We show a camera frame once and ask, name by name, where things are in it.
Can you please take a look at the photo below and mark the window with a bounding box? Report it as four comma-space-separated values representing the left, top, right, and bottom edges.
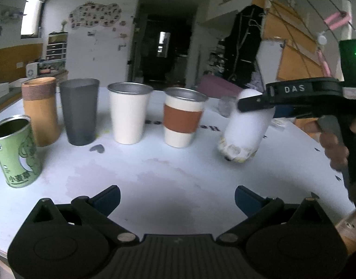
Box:
20, 0, 46, 38

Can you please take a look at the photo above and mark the black hanging coat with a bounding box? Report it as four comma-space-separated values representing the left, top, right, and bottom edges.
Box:
223, 4, 264, 88

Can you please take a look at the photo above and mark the wooden staircase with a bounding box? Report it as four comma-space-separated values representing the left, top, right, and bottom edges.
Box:
252, 0, 356, 134

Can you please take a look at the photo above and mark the white frosted cup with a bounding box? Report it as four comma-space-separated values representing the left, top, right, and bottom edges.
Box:
217, 88, 277, 163

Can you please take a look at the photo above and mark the green printed tin cup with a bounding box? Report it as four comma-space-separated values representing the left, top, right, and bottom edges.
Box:
0, 115, 43, 188

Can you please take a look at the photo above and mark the small white appliance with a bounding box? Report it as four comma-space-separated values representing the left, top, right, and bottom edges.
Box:
26, 62, 39, 78

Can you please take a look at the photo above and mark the small drawer organizer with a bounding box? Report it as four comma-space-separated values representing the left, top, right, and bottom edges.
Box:
46, 32, 68, 61

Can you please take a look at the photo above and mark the pink foam handle jump rope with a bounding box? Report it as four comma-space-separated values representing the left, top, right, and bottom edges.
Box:
315, 10, 351, 76

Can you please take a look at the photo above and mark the white cup with brown sleeve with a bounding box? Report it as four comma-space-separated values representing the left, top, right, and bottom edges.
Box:
163, 87, 208, 148

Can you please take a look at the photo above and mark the right hand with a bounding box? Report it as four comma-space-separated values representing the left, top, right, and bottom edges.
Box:
303, 113, 356, 204

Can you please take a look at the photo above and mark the bamboo wooden cup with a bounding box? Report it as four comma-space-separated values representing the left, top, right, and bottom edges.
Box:
21, 77, 61, 147

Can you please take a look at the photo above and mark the white metal cup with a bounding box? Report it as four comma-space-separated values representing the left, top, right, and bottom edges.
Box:
107, 82, 153, 145

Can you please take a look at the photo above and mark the dark grey tumbler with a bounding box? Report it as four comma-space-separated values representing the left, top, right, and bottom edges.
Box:
59, 78, 100, 146

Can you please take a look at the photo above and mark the cloud shaped photo board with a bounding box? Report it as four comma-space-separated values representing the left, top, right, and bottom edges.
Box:
68, 2, 122, 30

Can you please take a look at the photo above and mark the glass mug with brown sleeve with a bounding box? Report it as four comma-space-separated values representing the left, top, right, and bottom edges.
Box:
217, 96, 237, 118

